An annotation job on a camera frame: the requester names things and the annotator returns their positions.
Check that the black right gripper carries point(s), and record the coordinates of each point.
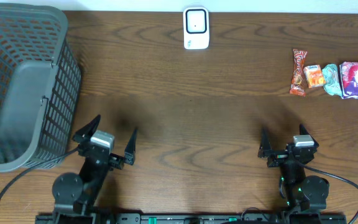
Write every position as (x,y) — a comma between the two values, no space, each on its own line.
(277,156)

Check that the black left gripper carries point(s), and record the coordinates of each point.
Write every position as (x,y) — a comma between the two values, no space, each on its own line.
(105,154)

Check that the long orange snack bar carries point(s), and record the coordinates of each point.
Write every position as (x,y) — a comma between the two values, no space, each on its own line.
(296,87)

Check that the small orange snack packet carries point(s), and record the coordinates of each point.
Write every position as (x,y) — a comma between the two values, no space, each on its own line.
(314,76)

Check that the mint green snack packet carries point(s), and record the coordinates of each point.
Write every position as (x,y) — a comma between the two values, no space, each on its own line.
(331,76)

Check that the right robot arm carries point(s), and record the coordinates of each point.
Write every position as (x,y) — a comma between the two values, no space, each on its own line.
(305,195)

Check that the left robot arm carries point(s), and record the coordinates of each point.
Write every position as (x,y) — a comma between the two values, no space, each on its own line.
(75,194)

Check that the grey plastic shopping basket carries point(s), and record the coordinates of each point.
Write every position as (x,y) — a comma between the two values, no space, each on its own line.
(39,86)

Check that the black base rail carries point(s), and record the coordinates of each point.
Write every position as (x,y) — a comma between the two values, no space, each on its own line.
(135,218)

